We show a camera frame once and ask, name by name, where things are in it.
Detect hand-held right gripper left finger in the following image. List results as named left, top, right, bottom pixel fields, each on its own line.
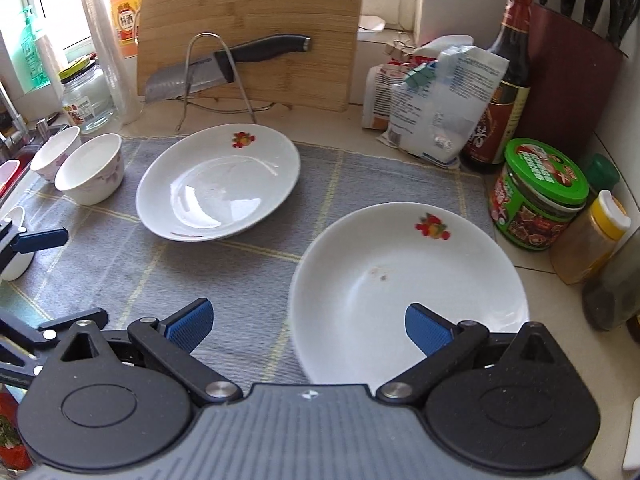
left=42, top=298, right=244, bottom=406

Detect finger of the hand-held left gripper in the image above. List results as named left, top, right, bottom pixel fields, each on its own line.
left=0, top=219, right=69, bottom=272
left=0, top=307, right=110, bottom=391

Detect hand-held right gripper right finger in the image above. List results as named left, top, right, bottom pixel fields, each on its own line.
left=375, top=303, right=573, bottom=406

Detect white bowl pink flowers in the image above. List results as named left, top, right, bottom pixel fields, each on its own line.
left=30, top=126, right=82, bottom=183
left=0, top=206, right=37, bottom=281

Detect white plate fruit print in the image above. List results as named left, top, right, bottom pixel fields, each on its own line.
left=155, top=227, right=251, bottom=243
left=136, top=123, right=301, bottom=239
left=288, top=202, right=530, bottom=386

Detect grey checked dish mat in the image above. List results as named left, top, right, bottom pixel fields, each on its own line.
left=0, top=135, right=496, bottom=396

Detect red basin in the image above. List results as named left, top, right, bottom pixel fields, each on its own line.
left=0, top=159, right=22, bottom=197

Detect red printed bag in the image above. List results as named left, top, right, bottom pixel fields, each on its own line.
left=0, top=390, right=32, bottom=472

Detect metal faucet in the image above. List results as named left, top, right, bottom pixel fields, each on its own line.
left=0, top=77, right=30, bottom=161

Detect glass jar yellow lid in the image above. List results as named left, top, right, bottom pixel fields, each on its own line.
left=58, top=57, right=122, bottom=134

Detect green lid sauce jar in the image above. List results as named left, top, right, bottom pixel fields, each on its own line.
left=488, top=138, right=591, bottom=253

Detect stack of clear plastic cups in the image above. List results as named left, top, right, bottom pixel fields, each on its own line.
left=78, top=0, right=144, bottom=126

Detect yellow cap spice bottle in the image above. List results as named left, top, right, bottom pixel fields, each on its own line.
left=548, top=190, right=632, bottom=286

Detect green detergent bottle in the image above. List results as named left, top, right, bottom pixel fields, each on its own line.
left=11, top=5, right=51, bottom=95

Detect white blue plastic bag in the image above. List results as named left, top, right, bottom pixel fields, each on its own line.
left=382, top=45, right=511, bottom=169

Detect dark soy sauce bottle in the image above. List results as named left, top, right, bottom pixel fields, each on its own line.
left=459, top=0, right=537, bottom=176

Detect small green cap bottle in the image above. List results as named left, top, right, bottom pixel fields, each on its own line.
left=584, top=154, right=622, bottom=207

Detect white clipped food bag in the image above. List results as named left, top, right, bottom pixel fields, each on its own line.
left=361, top=35, right=475, bottom=132

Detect orange cooking wine bottle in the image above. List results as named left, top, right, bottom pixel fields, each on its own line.
left=108, top=0, right=147, bottom=59

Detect dark red knife block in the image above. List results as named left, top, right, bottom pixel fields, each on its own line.
left=514, top=2, right=626, bottom=173

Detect binder clip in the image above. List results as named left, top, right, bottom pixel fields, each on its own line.
left=384, top=31, right=410, bottom=60

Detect bamboo cutting board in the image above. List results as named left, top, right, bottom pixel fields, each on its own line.
left=136, top=0, right=366, bottom=113

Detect metal wire rack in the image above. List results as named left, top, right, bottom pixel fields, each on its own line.
left=174, top=32, right=277, bottom=133

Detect black handled kitchen knife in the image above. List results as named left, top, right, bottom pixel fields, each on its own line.
left=144, top=35, right=313, bottom=104

